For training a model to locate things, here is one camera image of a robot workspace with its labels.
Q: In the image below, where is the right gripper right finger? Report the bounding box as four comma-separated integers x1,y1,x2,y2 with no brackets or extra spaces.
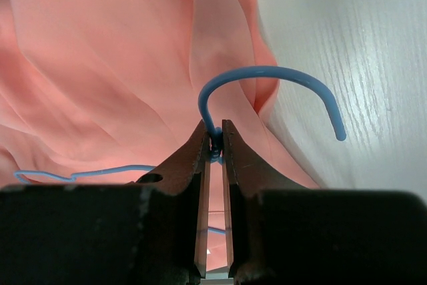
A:
222,119,320,278

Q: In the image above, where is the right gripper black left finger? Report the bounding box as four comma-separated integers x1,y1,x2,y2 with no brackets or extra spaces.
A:
135,122,210,280

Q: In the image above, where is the light blue plastic hanger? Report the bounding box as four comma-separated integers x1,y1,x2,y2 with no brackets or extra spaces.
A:
13,65,348,236

